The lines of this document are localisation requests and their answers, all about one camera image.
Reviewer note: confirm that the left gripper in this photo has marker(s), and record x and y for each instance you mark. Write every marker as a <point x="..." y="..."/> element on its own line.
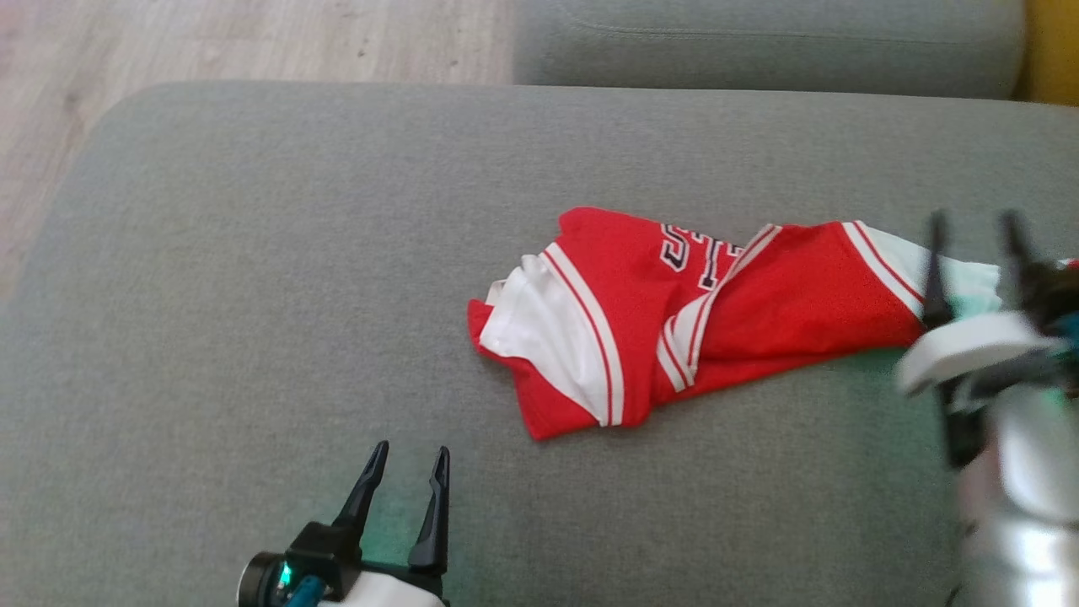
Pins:
<point x="337" y="561"/>

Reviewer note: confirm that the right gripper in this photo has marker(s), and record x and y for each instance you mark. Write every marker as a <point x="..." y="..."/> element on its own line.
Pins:
<point x="969" y="350"/>

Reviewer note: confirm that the red jersey with white sleeves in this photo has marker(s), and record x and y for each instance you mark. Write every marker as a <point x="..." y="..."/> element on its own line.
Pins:
<point x="792" y="303"/>

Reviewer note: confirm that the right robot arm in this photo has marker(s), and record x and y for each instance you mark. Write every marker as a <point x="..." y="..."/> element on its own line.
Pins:
<point x="1037" y="506"/>

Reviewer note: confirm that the grey sofa seat cushion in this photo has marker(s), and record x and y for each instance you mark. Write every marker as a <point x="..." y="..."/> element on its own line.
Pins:
<point x="253" y="337"/>

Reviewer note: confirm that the yellow object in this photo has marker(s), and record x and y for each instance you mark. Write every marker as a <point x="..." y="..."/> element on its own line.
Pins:
<point x="1054" y="51"/>

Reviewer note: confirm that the grey sofa side cushion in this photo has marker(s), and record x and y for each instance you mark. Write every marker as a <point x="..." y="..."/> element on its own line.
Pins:
<point x="759" y="42"/>

